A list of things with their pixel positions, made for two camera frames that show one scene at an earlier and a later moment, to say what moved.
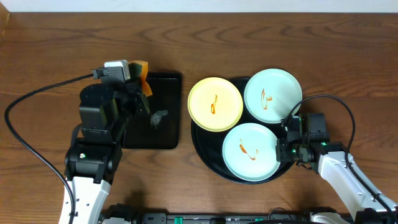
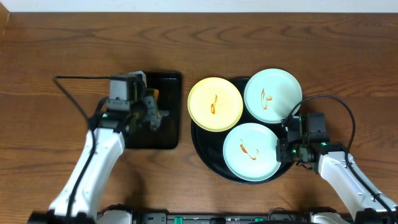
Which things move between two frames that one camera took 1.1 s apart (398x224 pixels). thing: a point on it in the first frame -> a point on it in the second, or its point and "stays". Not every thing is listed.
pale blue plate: (249, 152) stays
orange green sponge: (138, 71) -> (156, 94)
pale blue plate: (270, 95) stays
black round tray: (208, 145) stays
